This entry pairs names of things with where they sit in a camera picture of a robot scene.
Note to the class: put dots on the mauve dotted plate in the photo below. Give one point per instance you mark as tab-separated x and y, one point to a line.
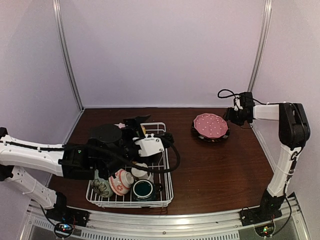
210	125

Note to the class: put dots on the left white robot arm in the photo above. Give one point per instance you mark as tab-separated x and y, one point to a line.
70	161

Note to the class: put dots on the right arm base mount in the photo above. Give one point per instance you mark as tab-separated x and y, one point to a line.
260	215

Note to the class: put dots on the aluminium front rail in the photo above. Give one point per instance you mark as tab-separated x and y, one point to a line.
101	225

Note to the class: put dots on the yellow dotted plate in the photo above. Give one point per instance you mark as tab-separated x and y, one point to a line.
143	129

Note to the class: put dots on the dark teal mug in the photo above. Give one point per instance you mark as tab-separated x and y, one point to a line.
145	190

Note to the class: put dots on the white wire dish rack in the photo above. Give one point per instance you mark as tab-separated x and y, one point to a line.
109	136

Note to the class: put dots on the right aluminium frame post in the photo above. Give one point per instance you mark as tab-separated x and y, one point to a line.
263	36

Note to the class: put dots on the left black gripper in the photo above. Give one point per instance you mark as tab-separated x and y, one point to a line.
136	129

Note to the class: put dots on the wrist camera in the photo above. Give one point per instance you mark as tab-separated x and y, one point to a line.
149	145
243	100

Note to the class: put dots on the green floral cup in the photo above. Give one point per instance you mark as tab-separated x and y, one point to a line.
101	187

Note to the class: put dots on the light pink plate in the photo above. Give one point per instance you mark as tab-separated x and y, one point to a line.
120	125

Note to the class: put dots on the left aluminium frame post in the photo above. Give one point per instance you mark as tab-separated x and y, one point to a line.
65	53

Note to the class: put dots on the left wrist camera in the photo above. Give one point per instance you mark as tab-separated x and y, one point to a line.
149	145

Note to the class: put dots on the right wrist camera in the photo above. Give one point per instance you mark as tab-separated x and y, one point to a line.
243	100

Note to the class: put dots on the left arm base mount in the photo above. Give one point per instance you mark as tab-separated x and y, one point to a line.
64	219

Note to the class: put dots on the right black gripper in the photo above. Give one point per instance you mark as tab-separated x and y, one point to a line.
230	115

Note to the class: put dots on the white cup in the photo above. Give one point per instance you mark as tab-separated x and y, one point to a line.
142	175

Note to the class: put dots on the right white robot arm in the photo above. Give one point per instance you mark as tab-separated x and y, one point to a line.
293	133

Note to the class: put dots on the pink patterned white bowl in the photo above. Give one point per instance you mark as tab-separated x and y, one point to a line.
121	182

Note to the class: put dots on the aluminium frame post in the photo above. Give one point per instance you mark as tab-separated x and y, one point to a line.
65	53
263	36

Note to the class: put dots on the black striped plate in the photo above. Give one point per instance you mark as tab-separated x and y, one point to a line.
223	138

